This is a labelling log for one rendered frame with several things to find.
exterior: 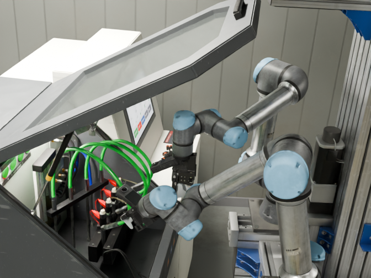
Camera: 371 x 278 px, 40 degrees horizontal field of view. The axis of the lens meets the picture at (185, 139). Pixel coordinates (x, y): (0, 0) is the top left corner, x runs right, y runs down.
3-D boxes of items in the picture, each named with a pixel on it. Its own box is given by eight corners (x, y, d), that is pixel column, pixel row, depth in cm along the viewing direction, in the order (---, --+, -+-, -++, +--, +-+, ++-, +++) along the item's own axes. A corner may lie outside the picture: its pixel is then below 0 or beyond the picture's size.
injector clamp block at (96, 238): (112, 278, 210) (111, 249, 203) (89, 274, 211) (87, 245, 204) (133, 228, 240) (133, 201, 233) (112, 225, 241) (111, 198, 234)
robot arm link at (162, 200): (170, 215, 153) (149, 196, 152) (157, 222, 162) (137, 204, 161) (185, 196, 157) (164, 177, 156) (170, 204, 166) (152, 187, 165)
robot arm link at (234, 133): (322, 94, 198) (234, 159, 175) (299, 86, 205) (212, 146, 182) (323, 68, 191) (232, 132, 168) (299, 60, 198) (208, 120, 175)
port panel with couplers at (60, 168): (60, 194, 223) (56, 130, 209) (53, 193, 224) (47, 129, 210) (70, 178, 235) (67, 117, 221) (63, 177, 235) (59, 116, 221)
